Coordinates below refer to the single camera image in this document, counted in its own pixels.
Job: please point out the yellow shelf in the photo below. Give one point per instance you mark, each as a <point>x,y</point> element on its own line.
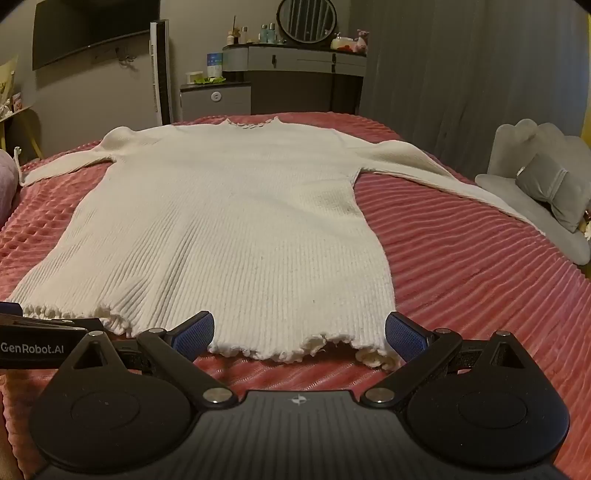
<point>11,108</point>

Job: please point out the pink ribbed bedspread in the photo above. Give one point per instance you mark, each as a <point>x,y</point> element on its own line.
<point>461,277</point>

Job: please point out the small pale bottle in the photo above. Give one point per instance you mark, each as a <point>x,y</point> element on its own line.
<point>244,35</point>

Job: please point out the grey curtain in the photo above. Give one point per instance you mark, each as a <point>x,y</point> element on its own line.
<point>461,69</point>

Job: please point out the white ribbed knit sweater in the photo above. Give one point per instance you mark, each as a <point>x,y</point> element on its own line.
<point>240,221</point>

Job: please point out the green packet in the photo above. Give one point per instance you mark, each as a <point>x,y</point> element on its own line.
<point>210,80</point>

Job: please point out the grey cloud-shaped chair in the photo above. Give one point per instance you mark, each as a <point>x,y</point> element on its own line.
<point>512,147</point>

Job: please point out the grey bow cushion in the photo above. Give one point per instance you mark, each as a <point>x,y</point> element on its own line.
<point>554,189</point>

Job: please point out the pink plush toy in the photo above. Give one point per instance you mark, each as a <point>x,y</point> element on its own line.
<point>361,41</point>

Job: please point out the blue and white box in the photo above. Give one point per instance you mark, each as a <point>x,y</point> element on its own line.
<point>214,64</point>

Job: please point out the small white box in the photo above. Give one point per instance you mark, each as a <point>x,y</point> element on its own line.
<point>194,77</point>

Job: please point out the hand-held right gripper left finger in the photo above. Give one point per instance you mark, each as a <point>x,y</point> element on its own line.
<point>199,330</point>

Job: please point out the pink pillow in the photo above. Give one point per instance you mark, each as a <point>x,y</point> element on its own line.
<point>7,184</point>

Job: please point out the small grey cabinet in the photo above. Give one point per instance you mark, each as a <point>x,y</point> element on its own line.
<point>217,101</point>

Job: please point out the reed diffuser bottle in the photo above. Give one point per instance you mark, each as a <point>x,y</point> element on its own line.
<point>232,37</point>

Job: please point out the round black-framed mirror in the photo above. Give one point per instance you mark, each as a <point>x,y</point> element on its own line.
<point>307,18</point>

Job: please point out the white tower fan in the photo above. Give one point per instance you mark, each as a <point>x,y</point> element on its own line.
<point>159,69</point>

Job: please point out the black wall television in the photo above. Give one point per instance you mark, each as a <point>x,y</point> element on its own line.
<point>92,27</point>

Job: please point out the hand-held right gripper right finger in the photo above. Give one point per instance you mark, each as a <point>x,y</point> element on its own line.
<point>405,336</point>

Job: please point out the grey dressing table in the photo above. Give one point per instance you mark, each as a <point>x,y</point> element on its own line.
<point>295,60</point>

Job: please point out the white and red bowl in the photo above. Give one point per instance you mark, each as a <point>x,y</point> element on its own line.
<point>342,45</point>

